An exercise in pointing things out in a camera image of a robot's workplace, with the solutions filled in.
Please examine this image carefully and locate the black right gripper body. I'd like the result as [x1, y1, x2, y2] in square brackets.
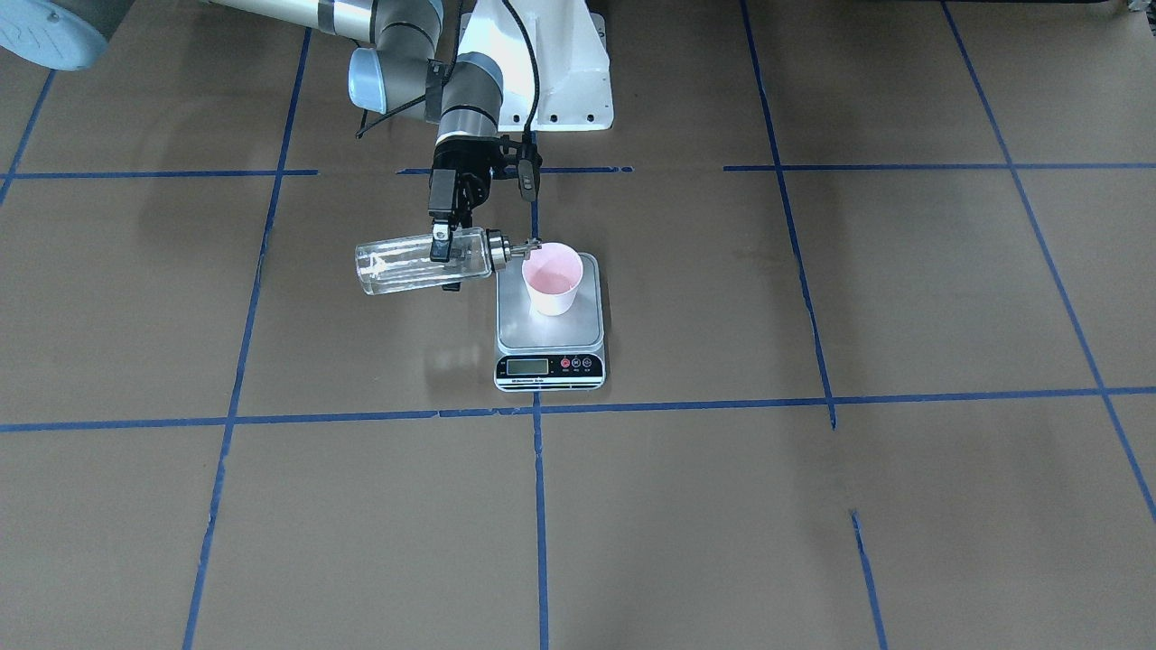
[428, 135, 505, 223]

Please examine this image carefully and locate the clear glass sauce bottle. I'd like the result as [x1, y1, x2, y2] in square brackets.
[354, 227, 542, 295]

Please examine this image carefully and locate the pink plastic cup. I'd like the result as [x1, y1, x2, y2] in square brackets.
[521, 242, 585, 317]

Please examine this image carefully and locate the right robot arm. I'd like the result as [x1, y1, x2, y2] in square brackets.
[3, 1, 513, 295]

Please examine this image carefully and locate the silver digital kitchen scale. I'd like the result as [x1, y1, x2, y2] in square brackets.
[494, 252, 608, 392]

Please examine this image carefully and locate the black camera cable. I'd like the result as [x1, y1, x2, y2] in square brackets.
[356, 0, 543, 145]

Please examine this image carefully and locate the white pedestal column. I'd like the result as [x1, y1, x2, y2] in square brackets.
[459, 1, 615, 133]

